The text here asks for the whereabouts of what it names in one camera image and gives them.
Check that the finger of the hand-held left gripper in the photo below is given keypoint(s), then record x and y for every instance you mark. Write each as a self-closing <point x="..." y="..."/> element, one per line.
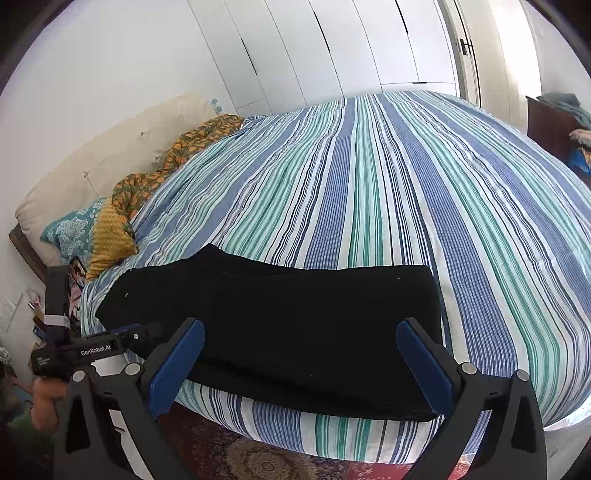
<point x="141" y="334"/>

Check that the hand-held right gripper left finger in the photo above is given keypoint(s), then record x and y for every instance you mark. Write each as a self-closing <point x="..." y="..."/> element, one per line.
<point x="178" y="364"/>

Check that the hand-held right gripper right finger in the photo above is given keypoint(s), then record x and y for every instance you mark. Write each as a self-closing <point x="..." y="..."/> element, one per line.
<point x="425" y="369"/>

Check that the black pants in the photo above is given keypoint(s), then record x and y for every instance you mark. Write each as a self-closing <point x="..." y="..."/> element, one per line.
<point x="295" y="323"/>

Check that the person's left hand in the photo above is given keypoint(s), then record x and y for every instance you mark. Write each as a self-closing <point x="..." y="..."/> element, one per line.
<point x="46" y="404"/>

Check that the mustard yellow pillow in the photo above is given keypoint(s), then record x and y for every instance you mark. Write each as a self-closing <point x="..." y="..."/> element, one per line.
<point x="111" y="240"/>

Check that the teal patterned pillow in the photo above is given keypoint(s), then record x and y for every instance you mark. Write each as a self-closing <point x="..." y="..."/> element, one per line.
<point x="69" y="230"/>

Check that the patterned red rug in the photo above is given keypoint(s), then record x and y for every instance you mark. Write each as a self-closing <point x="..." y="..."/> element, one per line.
<point x="258" y="457"/>

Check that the orange floral quilt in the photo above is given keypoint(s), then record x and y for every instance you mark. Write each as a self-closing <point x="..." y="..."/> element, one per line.
<point x="166" y="161"/>

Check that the bed with striped cover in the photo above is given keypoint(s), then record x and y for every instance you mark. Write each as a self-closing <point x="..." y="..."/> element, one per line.
<point x="392" y="194"/>

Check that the beige padded headboard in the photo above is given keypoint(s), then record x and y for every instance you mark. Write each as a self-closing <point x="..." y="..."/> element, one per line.
<point x="106" y="157"/>

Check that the brown wooden cabinet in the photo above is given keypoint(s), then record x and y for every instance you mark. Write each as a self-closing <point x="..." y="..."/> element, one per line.
<point x="547" y="129"/>

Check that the grey-blue cloth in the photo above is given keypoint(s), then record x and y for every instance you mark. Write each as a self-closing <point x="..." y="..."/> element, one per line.
<point x="565" y="108"/>

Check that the white door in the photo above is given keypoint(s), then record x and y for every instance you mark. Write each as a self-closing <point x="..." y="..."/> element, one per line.
<point x="466" y="50"/>

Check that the white wardrobe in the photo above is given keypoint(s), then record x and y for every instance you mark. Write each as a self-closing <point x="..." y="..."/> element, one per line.
<point x="332" y="46"/>

